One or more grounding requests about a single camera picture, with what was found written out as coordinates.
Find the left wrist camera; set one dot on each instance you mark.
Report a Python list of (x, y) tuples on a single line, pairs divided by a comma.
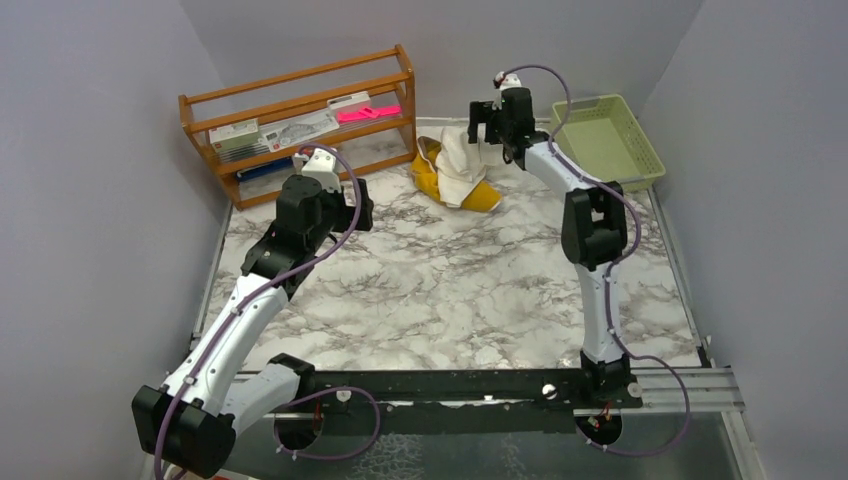
[(320, 165)]

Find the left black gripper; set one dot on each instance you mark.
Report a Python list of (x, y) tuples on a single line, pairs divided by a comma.
[(348, 213)]

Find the wooden shelf rack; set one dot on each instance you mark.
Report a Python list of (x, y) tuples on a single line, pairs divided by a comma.
[(369, 146)]

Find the green plastic basket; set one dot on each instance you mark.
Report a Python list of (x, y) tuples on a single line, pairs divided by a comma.
[(603, 136)]

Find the white box with red label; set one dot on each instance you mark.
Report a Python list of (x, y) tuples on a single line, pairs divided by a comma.
[(235, 139)]

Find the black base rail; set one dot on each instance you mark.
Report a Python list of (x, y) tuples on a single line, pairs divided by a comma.
[(441, 402)]

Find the white towel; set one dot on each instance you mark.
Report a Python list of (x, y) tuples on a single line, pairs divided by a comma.
[(488, 155)]

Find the white pack behind pink ruler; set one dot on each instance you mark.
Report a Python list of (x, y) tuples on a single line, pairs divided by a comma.
[(353, 102)]

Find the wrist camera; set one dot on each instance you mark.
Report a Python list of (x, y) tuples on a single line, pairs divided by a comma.
[(320, 165), (504, 81)]

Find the pink ruler set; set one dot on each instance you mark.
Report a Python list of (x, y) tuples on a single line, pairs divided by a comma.
[(368, 113)]

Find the yellow towel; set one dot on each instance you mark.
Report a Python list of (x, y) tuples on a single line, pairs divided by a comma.
[(434, 174)]

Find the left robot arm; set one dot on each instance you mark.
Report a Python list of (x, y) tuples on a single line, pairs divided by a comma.
[(193, 419)]

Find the clear protractor ruler pack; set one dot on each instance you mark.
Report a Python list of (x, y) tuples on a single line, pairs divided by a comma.
[(297, 130)]

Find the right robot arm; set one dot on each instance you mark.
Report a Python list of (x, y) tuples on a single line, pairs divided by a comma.
[(593, 234)]

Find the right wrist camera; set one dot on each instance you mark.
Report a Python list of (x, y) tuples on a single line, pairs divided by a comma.
[(504, 81)]

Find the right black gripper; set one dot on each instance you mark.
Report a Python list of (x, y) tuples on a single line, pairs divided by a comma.
[(480, 113)]

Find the blue box on shelf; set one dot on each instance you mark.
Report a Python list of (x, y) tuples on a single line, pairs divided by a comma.
[(263, 170)]

